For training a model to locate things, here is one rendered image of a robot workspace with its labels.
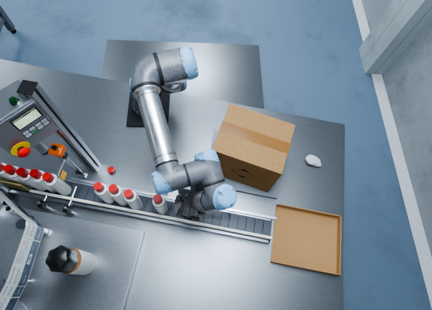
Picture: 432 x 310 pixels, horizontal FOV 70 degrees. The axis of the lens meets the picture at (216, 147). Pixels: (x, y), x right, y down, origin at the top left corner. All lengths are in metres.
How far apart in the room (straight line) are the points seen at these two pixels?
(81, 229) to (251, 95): 1.08
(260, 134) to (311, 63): 1.89
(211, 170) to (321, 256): 0.78
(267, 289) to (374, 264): 1.28
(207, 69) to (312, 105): 1.29
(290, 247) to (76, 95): 1.33
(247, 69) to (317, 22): 1.77
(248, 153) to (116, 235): 0.67
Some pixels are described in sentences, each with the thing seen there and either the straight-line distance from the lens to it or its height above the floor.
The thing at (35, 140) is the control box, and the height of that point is 1.32.
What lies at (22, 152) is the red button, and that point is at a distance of 1.15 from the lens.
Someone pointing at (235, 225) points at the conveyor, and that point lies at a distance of 1.43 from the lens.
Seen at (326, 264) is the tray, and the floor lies 0.83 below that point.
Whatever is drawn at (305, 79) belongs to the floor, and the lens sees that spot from 3.00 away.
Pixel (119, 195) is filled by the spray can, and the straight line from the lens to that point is 1.32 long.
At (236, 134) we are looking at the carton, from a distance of 1.30.
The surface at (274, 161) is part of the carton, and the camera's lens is 1.28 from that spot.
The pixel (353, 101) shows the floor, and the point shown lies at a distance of 3.05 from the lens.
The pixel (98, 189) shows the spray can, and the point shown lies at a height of 1.08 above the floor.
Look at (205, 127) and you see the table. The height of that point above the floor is 0.83.
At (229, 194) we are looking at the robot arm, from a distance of 0.96.
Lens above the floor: 2.28
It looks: 66 degrees down
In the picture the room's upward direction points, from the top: 9 degrees clockwise
